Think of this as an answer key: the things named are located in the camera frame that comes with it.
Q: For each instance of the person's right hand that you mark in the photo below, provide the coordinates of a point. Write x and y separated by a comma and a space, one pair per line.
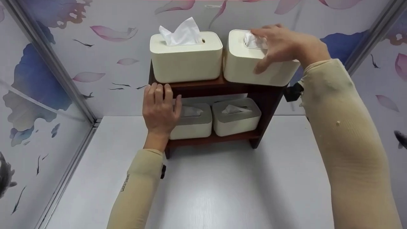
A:
286, 44

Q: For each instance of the person's left hand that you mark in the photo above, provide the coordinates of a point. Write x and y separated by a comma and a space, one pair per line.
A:
159, 116

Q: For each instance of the person's right fingers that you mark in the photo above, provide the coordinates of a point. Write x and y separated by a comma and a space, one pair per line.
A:
274, 27

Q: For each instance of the person's left index finger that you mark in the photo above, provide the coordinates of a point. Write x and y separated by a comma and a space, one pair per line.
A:
168, 93

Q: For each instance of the person's left little finger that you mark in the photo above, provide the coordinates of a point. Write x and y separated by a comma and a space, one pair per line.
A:
146, 95

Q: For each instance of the person's left ring finger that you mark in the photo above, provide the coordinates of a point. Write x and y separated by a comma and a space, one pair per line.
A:
153, 93

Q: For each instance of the person's right index finger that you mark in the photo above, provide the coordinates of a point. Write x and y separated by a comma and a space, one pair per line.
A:
262, 32

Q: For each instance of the person's left middle finger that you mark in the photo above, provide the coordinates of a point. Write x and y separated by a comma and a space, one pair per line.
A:
160, 93

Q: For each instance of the person's right thumb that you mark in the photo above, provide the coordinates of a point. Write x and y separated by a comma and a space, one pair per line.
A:
263, 65

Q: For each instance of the person's left thumb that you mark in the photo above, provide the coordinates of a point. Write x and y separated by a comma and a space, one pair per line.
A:
178, 103

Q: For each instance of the large cream tissue box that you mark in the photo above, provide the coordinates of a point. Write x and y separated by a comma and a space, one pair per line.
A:
187, 63
241, 68

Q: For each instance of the dark brown wooden shelf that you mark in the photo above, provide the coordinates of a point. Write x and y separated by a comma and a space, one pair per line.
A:
267, 101

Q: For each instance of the person's right forearm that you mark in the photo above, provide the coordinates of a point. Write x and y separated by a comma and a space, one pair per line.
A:
343, 143

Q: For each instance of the person's left forearm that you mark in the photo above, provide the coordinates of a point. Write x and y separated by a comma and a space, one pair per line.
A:
140, 190

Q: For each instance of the white tissue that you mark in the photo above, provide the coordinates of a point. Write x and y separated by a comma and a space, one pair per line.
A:
190, 111
182, 33
252, 43
233, 109

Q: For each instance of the small grey-lidded tissue box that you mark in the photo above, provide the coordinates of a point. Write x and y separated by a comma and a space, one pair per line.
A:
235, 125
192, 128

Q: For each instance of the black wrist band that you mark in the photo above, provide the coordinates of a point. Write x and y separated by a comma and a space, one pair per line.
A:
163, 171
293, 92

